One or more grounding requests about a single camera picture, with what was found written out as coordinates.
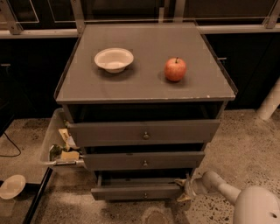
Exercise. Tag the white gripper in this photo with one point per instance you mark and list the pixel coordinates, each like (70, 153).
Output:
(191, 187)

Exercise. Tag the grey bottom drawer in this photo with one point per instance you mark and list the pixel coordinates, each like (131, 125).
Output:
(138, 185)

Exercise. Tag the grey drawer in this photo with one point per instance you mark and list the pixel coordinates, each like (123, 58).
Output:
(143, 161)
(87, 134)
(138, 185)

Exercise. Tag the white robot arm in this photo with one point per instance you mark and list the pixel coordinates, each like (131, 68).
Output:
(252, 205)

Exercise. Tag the grey middle drawer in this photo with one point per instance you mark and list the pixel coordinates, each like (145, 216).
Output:
(143, 161)

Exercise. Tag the grey top drawer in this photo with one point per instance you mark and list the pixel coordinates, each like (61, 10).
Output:
(87, 134)

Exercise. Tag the grey drawer cabinet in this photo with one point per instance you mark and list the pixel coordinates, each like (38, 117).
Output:
(141, 93)

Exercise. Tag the yellow sponge in bin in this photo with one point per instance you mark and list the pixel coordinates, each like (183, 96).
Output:
(69, 155)

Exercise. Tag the red apple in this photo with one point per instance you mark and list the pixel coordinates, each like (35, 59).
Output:
(174, 69)

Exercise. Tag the clear plastic bin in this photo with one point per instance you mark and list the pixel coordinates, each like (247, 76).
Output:
(53, 143)

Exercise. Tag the white bowl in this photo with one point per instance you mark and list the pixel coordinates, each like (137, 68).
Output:
(113, 60)

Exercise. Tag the white round plate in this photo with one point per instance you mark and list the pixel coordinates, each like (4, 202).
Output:
(12, 187)

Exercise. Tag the metal railing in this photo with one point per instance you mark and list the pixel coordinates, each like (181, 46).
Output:
(42, 18)

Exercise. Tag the white post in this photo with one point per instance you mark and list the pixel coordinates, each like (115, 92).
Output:
(271, 102)

